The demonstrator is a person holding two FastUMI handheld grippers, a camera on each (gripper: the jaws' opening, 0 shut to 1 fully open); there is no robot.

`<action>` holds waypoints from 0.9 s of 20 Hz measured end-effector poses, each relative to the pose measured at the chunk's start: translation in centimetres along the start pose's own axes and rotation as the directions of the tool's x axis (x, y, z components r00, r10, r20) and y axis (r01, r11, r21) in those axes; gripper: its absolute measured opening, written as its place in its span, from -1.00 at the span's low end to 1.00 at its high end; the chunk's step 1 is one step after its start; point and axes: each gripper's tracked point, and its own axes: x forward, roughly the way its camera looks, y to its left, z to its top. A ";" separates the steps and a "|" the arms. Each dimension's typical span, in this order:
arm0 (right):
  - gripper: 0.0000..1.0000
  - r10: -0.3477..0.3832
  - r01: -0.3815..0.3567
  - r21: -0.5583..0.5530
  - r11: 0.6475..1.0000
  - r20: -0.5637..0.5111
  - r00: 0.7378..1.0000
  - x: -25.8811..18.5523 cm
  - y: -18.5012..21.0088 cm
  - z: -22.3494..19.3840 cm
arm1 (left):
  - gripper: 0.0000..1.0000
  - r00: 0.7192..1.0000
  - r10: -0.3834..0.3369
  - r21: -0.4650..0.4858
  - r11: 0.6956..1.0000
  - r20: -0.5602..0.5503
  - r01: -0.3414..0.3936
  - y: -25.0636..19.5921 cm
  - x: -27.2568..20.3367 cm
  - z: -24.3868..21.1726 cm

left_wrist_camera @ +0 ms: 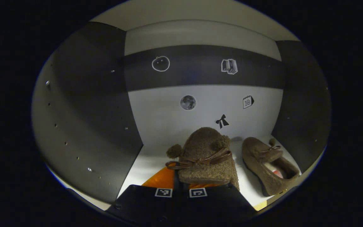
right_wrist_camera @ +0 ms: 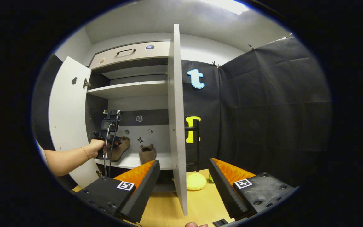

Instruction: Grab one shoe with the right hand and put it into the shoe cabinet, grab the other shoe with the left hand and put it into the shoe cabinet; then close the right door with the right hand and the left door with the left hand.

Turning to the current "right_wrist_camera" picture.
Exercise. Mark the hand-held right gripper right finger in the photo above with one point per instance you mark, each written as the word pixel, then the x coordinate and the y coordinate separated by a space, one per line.
pixel 222 189

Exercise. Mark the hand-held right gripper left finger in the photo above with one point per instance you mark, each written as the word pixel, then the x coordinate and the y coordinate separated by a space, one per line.
pixel 143 189

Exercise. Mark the brown shoe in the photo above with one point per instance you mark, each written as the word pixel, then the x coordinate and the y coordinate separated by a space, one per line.
pixel 120 149
pixel 147 154

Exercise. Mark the grey shoe cabinet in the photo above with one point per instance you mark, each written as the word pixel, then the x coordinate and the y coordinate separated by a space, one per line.
pixel 131 94

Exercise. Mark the grey cabinet door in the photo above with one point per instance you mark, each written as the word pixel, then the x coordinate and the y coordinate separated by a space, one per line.
pixel 176 110
pixel 69 113

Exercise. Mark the grey cabinet shelf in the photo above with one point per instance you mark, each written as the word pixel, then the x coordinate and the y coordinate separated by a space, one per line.
pixel 131 161
pixel 131 89

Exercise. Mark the metal door hinge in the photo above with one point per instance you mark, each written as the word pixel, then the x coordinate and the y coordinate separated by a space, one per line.
pixel 99 173
pixel 86 83

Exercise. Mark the grey cabinet drawer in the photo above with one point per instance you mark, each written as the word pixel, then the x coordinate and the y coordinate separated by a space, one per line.
pixel 131 56

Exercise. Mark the green drink bottle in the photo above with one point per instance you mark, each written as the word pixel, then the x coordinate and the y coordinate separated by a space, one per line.
pixel 211 179

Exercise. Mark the yellow round soft object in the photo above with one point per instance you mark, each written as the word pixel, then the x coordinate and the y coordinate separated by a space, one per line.
pixel 196 181

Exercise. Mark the black backdrop cloth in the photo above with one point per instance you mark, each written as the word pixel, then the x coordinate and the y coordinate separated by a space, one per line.
pixel 44 101
pixel 269 110

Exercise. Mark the white shirt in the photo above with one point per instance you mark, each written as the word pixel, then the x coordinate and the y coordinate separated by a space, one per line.
pixel 42 153

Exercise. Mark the black cloth clip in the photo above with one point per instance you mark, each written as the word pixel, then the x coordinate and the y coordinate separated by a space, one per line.
pixel 215 64
pixel 251 47

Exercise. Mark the long ceiling light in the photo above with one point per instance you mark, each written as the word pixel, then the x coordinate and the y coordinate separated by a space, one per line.
pixel 228 5

